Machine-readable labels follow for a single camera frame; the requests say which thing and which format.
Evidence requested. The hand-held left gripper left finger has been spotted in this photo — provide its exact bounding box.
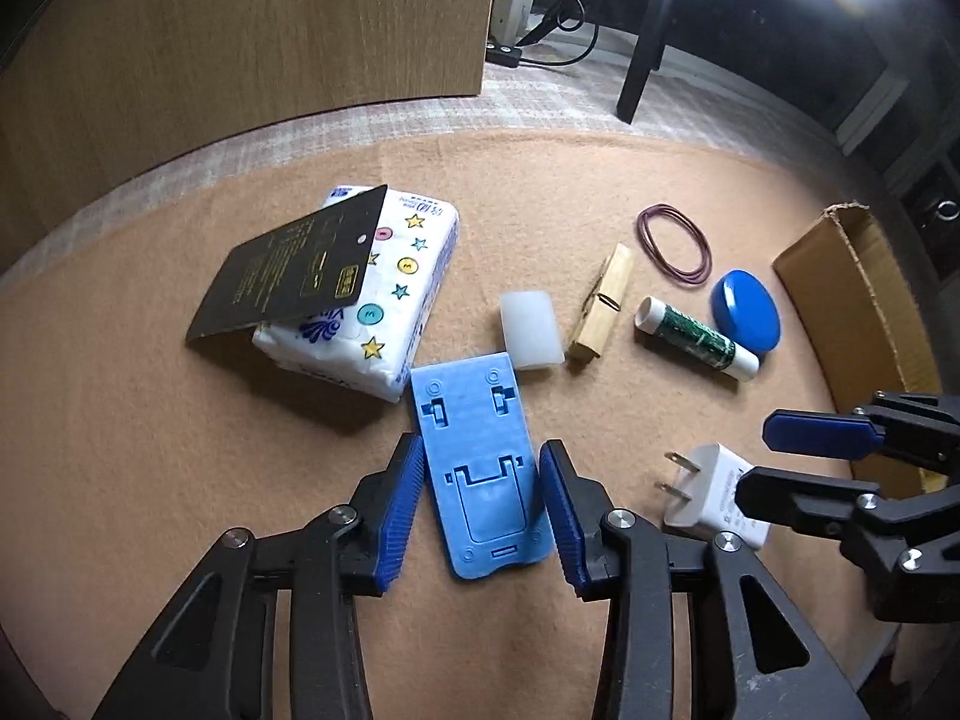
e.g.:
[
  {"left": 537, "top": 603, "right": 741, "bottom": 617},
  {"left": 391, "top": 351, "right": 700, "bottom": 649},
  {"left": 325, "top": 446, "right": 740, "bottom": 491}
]
[{"left": 94, "top": 431, "right": 428, "bottom": 720}]

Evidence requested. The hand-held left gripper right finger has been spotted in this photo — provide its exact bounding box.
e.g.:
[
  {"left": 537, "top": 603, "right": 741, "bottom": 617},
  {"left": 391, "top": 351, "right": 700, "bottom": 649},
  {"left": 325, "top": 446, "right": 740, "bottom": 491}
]
[{"left": 538, "top": 439, "right": 860, "bottom": 720}]

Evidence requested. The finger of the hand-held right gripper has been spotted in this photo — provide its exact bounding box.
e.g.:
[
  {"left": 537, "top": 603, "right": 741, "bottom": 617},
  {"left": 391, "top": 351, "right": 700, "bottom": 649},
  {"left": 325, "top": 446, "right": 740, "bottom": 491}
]
[
  {"left": 735, "top": 465, "right": 960, "bottom": 623},
  {"left": 763, "top": 390, "right": 960, "bottom": 485}
]

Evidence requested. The white plug charger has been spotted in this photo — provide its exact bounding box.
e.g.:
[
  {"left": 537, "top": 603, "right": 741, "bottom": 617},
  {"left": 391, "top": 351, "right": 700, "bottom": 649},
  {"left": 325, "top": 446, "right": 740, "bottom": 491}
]
[{"left": 658, "top": 442, "right": 773, "bottom": 550}]

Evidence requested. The blue plastic phone stand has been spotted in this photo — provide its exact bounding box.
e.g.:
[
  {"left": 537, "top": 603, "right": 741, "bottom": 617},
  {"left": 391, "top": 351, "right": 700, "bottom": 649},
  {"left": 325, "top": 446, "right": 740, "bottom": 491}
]
[{"left": 409, "top": 351, "right": 556, "bottom": 581}]

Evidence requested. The blue oval lid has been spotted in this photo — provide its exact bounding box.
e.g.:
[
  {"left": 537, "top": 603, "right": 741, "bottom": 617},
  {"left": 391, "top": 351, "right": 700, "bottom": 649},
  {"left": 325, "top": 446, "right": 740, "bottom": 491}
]
[{"left": 709, "top": 268, "right": 782, "bottom": 356}]

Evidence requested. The brown cardboard box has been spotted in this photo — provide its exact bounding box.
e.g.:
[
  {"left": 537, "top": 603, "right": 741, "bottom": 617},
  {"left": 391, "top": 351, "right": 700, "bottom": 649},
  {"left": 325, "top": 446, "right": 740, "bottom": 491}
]
[{"left": 772, "top": 202, "right": 960, "bottom": 500}]

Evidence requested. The green white glue stick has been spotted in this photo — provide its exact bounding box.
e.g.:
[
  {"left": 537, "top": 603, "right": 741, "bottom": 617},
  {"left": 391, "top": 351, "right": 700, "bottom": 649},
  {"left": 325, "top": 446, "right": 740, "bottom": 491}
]
[{"left": 636, "top": 296, "right": 761, "bottom": 380}]

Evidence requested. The translucent white cap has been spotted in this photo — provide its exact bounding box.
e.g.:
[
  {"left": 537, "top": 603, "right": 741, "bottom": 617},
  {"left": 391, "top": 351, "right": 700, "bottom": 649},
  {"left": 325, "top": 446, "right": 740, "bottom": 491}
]
[{"left": 500, "top": 290, "right": 565, "bottom": 372}]

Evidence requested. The wooden clothespin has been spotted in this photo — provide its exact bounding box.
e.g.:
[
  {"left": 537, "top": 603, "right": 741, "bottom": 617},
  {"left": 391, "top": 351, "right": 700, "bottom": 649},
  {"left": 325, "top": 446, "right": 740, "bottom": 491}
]
[{"left": 566, "top": 243, "right": 635, "bottom": 362}]

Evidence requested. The white patterned tissue pack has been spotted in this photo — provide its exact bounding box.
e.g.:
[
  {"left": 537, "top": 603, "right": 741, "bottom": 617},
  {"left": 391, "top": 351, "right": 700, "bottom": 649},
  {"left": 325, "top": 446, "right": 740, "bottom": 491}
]
[{"left": 251, "top": 184, "right": 460, "bottom": 404}]

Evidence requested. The black card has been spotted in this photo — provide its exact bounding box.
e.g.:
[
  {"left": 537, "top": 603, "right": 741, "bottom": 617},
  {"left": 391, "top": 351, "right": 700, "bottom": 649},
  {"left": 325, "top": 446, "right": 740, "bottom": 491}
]
[{"left": 185, "top": 184, "right": 389, "bottom": 344}]

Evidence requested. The bundle of brown rubber bands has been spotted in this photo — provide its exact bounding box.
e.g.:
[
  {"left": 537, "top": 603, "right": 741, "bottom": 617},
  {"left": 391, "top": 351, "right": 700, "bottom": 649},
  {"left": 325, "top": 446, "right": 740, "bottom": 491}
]
[{"left": 637, "top": 202, "right": 712, "bottom": 286}]

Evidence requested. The grey plaid mat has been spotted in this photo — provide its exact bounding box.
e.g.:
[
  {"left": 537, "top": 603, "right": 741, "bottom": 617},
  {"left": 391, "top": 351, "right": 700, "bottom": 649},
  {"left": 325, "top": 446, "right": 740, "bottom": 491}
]
[{"left": 0, "top": 64, "right": 848, "bottom": 286}]

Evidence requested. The black tripod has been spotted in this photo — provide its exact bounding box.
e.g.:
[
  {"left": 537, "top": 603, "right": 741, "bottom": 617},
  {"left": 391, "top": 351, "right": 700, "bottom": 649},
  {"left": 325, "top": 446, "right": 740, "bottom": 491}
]
[{"left": 517, "top": 0, "right": 683, "bottom": 123}]

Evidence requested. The large wood panel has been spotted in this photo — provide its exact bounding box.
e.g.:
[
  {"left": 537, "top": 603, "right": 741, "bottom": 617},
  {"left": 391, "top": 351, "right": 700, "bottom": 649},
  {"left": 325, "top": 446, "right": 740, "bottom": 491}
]
[{"left": 0, "top": 0, "right": 502, "bottom": 241}]

